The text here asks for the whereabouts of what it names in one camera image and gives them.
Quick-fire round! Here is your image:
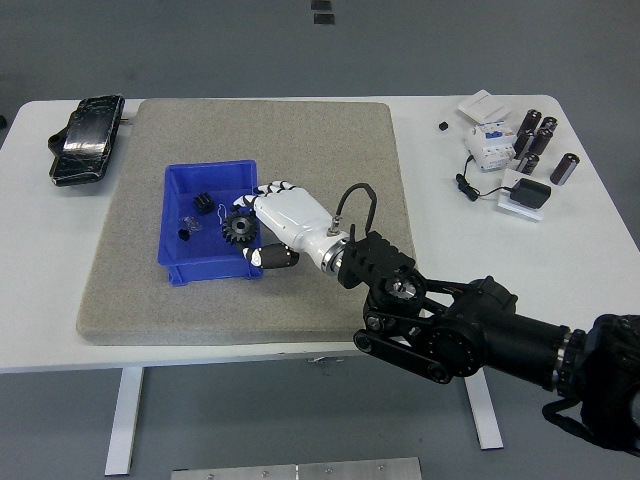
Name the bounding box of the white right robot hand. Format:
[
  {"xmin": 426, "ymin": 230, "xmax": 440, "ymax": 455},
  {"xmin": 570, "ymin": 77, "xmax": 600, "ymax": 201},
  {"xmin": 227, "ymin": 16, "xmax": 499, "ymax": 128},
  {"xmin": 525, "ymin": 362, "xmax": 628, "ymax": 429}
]
[{"xmin": 230, "ymin": 179, "xmax": 347, "ymax": 272}]

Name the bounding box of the large black gear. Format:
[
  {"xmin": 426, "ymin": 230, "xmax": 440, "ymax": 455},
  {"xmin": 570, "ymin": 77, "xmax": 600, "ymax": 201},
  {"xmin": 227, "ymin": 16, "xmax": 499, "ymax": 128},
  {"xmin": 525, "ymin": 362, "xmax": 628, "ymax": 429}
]
[{"xmin": 220, "ymin": 210, "xmax": 260, "ymax": 246}]

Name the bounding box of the blue plastic box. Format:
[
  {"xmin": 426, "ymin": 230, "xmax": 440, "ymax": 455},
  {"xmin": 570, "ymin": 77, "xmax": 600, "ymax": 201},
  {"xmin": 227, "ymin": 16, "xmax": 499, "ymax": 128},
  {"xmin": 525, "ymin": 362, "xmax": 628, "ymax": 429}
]
[{"xmin": 156, "ymin": 159, "xmax": 265, "ymax": 286}]

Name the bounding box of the grey-brown felt mat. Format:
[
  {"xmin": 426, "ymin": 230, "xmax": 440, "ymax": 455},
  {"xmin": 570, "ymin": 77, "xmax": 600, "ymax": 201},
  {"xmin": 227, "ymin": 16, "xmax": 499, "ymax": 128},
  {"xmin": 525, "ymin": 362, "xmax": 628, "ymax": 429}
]
[{"xmin": 75, "ymin": 98, "xmax": 419, "ymax": 347}]

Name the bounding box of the white circuit breaker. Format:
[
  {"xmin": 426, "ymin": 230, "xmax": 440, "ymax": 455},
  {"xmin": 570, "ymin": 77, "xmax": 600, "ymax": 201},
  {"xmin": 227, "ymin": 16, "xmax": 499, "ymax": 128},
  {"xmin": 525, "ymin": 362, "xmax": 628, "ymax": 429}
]
[{"xmin": 462, "ymin": 122, "xmax": 517, "ymax": 174}]

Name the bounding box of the black wrapped device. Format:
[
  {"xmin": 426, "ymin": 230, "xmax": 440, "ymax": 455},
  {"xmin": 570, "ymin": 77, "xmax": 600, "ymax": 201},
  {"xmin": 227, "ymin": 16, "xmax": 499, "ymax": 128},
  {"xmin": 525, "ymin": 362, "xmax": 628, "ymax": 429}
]
[{"xmin": 47, "ymin": 93, "xmax": 126, "ymax": 189}]

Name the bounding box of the white socket plate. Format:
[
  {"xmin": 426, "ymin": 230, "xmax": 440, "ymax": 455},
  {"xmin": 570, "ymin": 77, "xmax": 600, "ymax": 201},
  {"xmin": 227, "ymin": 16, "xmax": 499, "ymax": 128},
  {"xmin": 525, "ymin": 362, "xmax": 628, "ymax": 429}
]
[{"xmin": 494, "ymin": 168, "xmax": 546, "ymax": 224}]

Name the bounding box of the black power adapter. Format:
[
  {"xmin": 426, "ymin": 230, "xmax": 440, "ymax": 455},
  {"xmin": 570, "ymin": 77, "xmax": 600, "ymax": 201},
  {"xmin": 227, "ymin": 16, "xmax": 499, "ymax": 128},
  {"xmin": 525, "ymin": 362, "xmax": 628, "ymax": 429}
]
[{"xmin": 508, "ymin": 178, "xmax": 552, "ymax": 208}]

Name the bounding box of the silver metal plate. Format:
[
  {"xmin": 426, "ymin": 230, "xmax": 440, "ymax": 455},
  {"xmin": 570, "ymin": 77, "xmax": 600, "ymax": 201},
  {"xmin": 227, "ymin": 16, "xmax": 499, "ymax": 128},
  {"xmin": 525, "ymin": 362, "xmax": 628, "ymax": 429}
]
[{"xmin": 171, "ymin": 456, "xmax": 422, "ymax": 480}]

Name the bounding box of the white table leg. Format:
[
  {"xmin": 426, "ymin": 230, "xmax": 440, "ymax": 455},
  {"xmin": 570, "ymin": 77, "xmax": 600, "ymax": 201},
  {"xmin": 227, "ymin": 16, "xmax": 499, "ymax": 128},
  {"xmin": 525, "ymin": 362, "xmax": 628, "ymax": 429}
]
[
  {"xmin": 103, "ymin": 367, "xmax": 145, "ymax": 477},
  {"xmin": 462, "ymin": 374, "xmax": 504, "ymax": 451}
]

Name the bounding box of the black adapter cord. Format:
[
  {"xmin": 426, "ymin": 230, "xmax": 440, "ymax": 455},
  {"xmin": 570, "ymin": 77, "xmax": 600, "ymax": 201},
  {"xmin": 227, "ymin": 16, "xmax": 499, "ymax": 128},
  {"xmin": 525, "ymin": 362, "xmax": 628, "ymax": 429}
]
[{"xmin": 453, "ymin": 154, "xmax": 513, "ymax": 203}]

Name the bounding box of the white wall switch panel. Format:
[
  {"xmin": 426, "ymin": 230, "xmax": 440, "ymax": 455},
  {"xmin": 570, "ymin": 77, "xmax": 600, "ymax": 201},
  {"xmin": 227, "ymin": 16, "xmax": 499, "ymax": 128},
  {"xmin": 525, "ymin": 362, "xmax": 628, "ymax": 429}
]
[{"xmin": 455, "ymin": 89, "xmax": 512, "ymax": 124}]

